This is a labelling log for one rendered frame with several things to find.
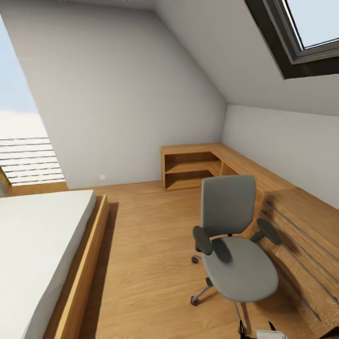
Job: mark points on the bed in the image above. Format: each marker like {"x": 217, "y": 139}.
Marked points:
{"x": 49, "y": 247}

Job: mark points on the cabinet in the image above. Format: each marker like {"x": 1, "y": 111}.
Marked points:
{"x": 307, "y": 261}

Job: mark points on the bookcase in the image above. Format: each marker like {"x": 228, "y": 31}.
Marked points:
{"x": 181, "y": 165}
{"x": 213, "y": 160}
{"x": 267, "y": 181}

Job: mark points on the swivel chair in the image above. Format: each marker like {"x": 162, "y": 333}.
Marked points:
{"x": 238, "y": 268}

